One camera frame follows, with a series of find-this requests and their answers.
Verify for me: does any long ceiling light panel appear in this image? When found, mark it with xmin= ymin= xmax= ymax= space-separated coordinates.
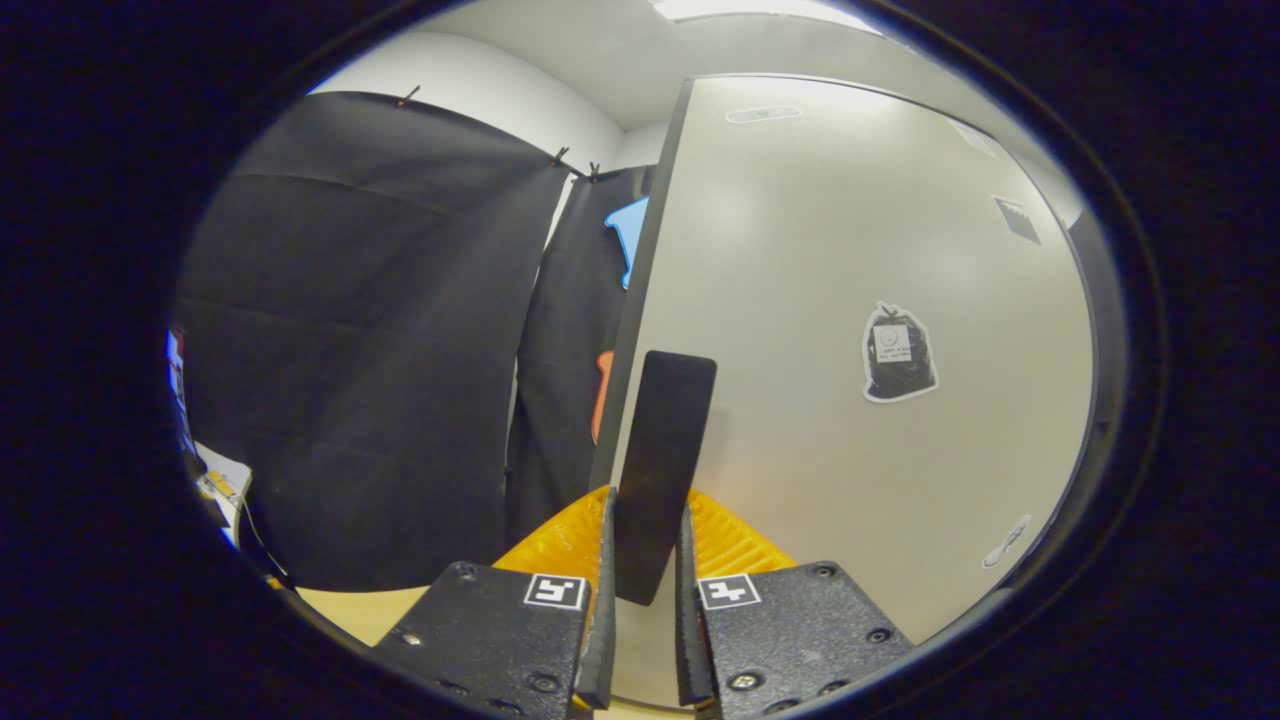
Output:
xmin=650 ymin=0 xmax=881 ymax=33

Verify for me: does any dark grey cabinet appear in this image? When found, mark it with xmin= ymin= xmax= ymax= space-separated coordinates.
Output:
xmin=588 ymin=75 xmax=1129 ymax=661

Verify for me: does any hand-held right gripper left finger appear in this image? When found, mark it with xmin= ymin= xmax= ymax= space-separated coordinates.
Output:
xmin=370 ymin=485 xmax=619 ymax=720

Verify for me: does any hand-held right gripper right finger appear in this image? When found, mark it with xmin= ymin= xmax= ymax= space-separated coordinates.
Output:
xmin=675 ymin=488 xmax=916 ymax=720

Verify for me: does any white paper sheet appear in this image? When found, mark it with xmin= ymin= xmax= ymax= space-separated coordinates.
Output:
xmin=195 ymin=443 xmax=253 ymax=521

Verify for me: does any black door handle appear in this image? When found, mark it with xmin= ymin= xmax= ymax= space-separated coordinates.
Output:
xmin=612 ymin=350 xmax=719 ymax=608

